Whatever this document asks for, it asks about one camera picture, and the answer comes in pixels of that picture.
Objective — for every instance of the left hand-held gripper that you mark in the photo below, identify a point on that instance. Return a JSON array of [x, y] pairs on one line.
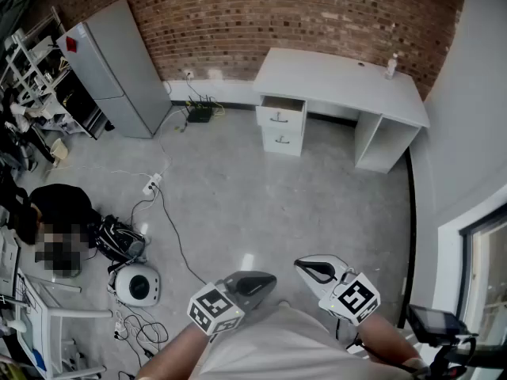
[[214, 309]]

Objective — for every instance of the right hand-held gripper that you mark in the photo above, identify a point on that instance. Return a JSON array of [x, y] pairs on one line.
[[354, 299]]

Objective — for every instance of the white desk drawer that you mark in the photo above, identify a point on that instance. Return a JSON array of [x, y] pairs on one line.
[[279, 122]]

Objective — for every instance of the person's right forearm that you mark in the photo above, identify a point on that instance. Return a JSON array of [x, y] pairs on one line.
[[390, 343]]

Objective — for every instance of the person's left forearm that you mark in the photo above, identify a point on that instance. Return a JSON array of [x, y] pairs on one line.
[[174, 350]]

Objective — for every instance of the closed white drawer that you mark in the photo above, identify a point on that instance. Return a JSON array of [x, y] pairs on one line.
[[283, 147]]

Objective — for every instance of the white desk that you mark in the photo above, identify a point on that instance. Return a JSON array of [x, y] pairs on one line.
[[328, 77]]

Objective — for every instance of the person's white shirt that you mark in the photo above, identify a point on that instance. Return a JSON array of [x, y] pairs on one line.
[[285, 346]]

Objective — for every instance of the black floor strip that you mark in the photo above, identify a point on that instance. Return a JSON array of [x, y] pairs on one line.
[[412, 232]]

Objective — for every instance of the white round device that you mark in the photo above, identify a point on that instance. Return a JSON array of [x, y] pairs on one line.
[[138, 285]]

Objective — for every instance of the white power strip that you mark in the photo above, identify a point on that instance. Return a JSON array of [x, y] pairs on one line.
[[152, 183]]

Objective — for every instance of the black backpack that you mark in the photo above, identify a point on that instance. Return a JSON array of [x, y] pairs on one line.
[[117, 238]]

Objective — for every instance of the black router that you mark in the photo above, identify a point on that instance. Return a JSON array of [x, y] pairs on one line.
[[200, 114]]

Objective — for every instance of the white side table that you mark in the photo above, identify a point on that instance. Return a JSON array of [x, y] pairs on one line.
[[47, 315]]

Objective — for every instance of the clear plastic bottle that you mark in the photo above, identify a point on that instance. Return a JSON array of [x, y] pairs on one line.
[[391, 67]]

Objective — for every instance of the beige bin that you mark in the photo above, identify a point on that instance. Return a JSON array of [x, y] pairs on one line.
[[59, 149]]

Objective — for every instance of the grey refrigerator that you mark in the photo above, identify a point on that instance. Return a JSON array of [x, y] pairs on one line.
[[115, 69]]

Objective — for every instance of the white shelf rack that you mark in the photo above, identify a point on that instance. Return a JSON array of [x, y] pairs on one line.
[[43, 81]]

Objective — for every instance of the red sticker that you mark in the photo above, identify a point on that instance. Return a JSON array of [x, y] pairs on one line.
[[71, 44]]

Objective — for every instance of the black camera on stand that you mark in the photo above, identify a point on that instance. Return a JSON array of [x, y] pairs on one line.
[[435, 321]]

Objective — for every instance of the window with white frame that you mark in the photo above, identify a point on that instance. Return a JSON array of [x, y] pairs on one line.
[[485, 275]]

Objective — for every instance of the white wall socket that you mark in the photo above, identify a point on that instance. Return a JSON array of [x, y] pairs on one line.
[[189, 73]]

